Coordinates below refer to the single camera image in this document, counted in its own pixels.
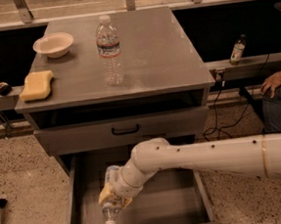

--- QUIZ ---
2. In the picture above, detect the closed top drawer black handle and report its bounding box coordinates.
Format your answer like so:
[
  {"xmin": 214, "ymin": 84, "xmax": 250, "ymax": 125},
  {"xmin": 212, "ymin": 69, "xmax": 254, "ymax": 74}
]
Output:
[{"xmin": 34, "ymin": 107, "xmax": 209, "ymax": 157}]

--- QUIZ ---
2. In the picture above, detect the person leg in jeans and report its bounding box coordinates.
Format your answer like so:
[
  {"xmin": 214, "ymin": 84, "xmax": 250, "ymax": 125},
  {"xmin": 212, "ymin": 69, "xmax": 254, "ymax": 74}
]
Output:
[{"xmin": 259, "ymin": 83, "xmax": 281, "ymax": 136}]

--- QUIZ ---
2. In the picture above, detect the clear upright water bottle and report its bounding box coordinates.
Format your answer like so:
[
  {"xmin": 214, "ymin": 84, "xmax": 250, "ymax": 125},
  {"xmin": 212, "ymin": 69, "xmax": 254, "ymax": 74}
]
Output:
[{"xmin": 96, "ymin": 15, "xmax": 123, "ymax": 86}]

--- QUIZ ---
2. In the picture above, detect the open middle drawer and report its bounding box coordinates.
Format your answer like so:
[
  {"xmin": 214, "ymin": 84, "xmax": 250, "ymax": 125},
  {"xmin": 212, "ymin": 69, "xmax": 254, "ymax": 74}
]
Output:
[{"xmin": 66, "ymin": 147, "xmax": 228, "ymax": 224}]

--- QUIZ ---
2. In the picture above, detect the blue plastic bottle white cap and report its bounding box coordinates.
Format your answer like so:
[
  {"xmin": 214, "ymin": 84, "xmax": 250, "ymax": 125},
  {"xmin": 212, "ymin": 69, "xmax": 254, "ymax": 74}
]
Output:
[{"xmin": 101, "ymin": 165, "xmax": 122, "ymax": 224}]

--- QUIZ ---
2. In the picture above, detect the yellow sponge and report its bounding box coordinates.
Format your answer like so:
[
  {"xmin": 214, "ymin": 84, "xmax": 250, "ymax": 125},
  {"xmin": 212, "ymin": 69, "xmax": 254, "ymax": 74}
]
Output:
[{"xmin": 20, "ymin": 69, "xmax": 54, "ymax": 102}]

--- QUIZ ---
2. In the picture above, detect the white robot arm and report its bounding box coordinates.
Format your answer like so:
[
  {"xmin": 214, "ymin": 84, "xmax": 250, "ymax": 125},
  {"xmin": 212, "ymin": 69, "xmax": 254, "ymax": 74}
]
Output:
[{"xmin": 98, "ymin": 133, "xmax": 281, "ymax": 208}]

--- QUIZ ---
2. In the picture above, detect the small dark glass bottle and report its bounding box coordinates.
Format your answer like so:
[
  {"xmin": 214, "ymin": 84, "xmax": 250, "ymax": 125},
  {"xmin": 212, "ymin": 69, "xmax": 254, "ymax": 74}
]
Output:
[{"xmin": 229, "ymin": 34, "xmax": 247, "ymax": 66}]

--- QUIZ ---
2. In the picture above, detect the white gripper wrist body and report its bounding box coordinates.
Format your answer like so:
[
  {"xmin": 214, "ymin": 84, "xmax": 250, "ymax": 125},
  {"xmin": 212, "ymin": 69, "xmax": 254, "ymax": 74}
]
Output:
[{"xmin": 111, "ymin": 164, "xmax": 150, "ymax": 199}]

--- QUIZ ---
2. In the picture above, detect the black power cable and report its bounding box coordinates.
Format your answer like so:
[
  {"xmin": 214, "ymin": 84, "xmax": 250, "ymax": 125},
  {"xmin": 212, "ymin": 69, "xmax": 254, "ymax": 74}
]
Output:
[{"xmin": 196, "ymin": 53, "xmax": 278, "ymax": 143}]

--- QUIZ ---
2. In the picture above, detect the white paper bowl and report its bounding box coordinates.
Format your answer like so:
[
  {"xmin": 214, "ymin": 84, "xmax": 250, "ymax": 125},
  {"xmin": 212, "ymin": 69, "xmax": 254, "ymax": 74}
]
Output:
[{"xmin": 32, "ymin": 32, "xmax": 74, "ymax": 59}]

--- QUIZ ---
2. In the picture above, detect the person bare hand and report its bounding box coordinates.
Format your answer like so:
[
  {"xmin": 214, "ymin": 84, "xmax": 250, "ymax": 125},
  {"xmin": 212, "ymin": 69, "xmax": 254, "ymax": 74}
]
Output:
[{"xmin": 260, "ymin": 71, "xmax": 281, "ymax": 98}]

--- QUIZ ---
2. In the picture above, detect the grey side ledge rail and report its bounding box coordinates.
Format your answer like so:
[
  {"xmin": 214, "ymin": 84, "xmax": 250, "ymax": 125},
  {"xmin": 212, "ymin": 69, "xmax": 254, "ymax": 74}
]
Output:
[{"xmin": 206, "ymin": 53, "xmax": 281, "ymax": 81}]

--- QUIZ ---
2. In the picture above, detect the grey metal drawer cabinet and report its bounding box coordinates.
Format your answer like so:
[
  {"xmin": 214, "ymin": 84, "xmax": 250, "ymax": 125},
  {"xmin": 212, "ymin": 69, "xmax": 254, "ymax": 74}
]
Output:
[{"xmin": 16, "ymin": 7, "xmax": 214, "ymax": 170}]

